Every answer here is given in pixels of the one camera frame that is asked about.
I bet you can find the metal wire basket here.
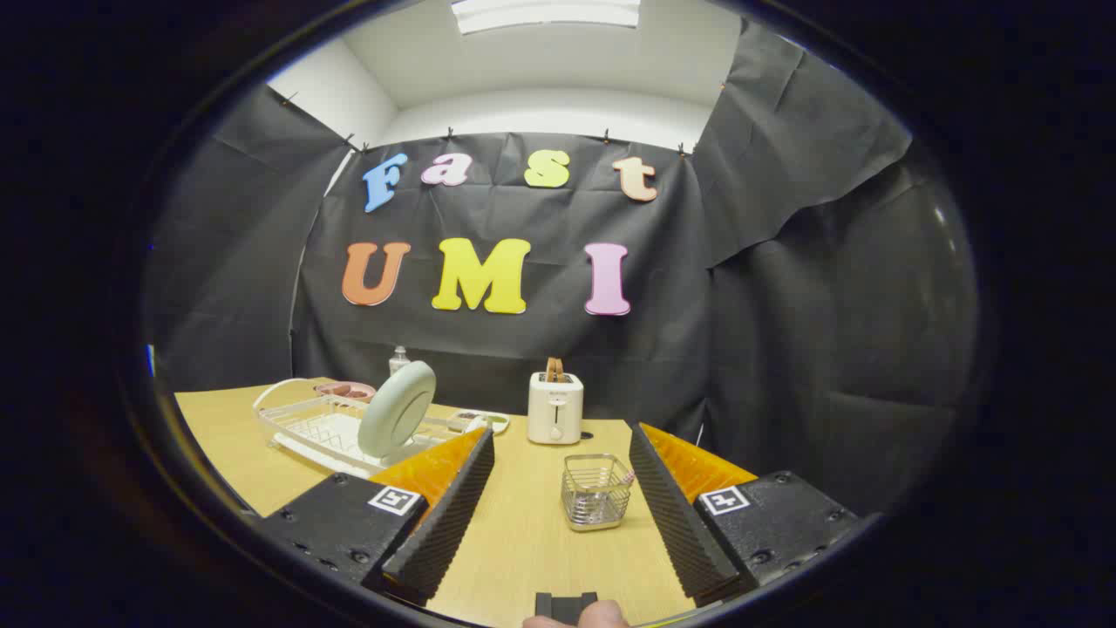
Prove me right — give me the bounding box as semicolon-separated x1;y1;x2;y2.
561;454;635;532

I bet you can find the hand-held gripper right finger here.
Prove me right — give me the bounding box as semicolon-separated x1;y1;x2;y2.
628;422;862;609

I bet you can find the white wire dish rack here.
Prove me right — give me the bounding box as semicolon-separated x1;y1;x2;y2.
253;377;476;479

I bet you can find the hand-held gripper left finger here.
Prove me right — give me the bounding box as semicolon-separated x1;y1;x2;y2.
260;426;496;607

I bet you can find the black backdrop cloth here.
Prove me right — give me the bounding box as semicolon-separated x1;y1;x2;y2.
144;17;982;524

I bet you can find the ceiling light panel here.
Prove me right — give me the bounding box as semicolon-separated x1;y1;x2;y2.
450;0;642;36

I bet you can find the light green plate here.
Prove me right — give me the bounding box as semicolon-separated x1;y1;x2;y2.
357;360;437;460

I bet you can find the white toaster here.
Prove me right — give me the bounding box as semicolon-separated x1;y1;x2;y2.
527;372;584;446

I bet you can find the small white tray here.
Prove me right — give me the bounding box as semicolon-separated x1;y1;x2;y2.
446;410;511;435

